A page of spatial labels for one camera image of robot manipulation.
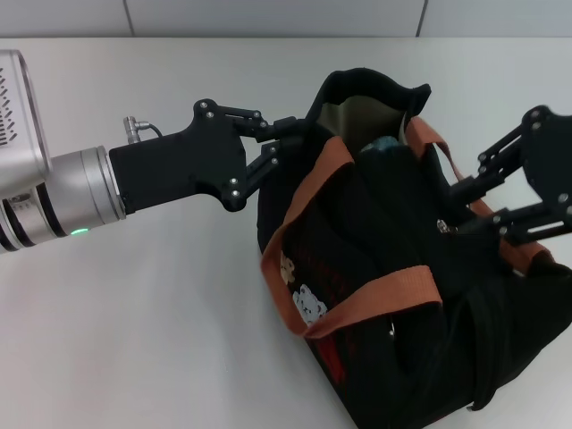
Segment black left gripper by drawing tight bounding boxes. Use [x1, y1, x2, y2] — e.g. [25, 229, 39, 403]
[108, 97, 310, 216]

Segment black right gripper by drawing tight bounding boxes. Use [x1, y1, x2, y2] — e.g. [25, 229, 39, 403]
[446, 105, 572, 248]

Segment silver zipper pull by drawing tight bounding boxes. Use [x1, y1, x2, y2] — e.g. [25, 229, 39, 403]
[435, 217, 460, 237]

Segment black food bag orange handles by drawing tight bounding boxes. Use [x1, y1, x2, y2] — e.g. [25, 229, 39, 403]
[257, 67, 572, 429]

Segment teal fluffy cloth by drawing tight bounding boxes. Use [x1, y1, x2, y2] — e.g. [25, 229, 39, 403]
[360, 135, 402, 154]

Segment left gripper connector with cable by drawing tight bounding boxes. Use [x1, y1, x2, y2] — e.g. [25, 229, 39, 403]
[122, 114, 165, 147]

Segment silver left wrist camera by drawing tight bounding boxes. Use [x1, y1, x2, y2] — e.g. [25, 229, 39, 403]
[0, 48, 54, 198]

